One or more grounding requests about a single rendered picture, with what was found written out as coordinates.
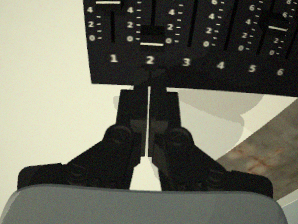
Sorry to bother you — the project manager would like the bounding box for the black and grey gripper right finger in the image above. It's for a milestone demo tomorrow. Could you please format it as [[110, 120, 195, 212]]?
[[148, 68, 273, 198]]

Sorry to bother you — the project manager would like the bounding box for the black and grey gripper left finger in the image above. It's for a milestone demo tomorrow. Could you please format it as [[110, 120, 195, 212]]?
[[17, 67, 149, 190]]

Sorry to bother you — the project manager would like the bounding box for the black lighting desk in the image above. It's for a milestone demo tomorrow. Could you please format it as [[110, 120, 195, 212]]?
[[83, 0, 298, 97]]

